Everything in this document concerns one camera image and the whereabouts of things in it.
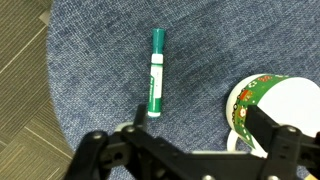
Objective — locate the white green christmas mug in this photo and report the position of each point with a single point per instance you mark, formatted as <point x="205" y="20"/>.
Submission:
<point x="293" y="100"/>

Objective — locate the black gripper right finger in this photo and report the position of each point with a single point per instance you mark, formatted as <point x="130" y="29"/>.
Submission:
<point x="283" y="146"/>

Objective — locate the blue tablecloth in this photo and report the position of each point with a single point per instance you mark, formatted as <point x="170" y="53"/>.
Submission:
<point x="100" y="50"/>

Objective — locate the green white marker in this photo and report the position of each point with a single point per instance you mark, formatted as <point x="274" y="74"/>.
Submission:
<point x="156" y="83"/>

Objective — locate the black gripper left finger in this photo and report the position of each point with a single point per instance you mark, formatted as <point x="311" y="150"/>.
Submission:
<point x="141" y="115"/>

